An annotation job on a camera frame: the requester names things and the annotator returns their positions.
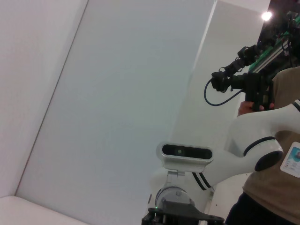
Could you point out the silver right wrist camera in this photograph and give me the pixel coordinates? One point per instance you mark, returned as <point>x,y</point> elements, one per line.
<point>185,161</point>

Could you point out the person in brown shirt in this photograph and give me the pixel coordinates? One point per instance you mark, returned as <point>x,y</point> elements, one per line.
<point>269,189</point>

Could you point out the bright round ceiling lamp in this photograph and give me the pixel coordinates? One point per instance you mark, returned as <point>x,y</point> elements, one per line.
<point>267,15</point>

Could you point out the person's hand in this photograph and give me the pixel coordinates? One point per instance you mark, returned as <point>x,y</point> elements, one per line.
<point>245,108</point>

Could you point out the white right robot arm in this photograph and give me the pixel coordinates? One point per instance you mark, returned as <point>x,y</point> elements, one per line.
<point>246,131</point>

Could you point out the white id badge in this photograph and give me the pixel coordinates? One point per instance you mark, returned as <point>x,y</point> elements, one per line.
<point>291,159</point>

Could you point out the black handheld teleoperation controller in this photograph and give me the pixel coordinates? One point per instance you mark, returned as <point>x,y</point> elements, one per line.
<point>255,86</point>

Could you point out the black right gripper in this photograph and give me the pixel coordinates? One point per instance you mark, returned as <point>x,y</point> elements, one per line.
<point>178,216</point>

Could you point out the aluminium rail with green strip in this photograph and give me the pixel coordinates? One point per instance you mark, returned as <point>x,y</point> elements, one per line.
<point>269,55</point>

